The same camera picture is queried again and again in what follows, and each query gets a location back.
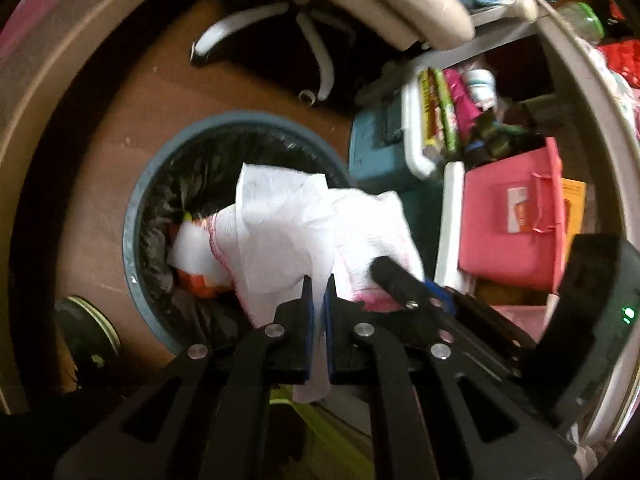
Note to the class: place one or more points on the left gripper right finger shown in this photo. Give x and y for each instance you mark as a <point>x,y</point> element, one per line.
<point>467,431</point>

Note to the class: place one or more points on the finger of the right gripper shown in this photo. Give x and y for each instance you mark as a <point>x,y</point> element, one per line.
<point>439,335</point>

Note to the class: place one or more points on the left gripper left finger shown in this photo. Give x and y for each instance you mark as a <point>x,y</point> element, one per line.
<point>204,415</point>

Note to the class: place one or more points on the white pink-edged gauze cloth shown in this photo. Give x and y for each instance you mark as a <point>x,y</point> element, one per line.
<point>362,227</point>

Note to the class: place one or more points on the white tissue sheet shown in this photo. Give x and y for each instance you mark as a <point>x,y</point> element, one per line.
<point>282,220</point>

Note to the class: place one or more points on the blue round trash bin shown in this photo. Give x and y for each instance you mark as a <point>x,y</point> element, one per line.
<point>193,176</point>

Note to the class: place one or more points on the pink storage box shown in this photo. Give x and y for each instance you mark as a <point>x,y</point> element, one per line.
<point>513,221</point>

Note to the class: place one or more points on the orange red snack bag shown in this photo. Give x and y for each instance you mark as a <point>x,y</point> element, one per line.
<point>199,271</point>

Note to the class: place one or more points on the teal storage box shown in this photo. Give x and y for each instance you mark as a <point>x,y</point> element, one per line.
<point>385,146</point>

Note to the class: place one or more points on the white leather office chair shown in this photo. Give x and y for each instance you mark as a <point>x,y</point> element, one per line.
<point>440,24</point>

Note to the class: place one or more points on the pink striped bed mattress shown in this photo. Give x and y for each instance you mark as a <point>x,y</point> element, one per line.
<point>32,31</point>

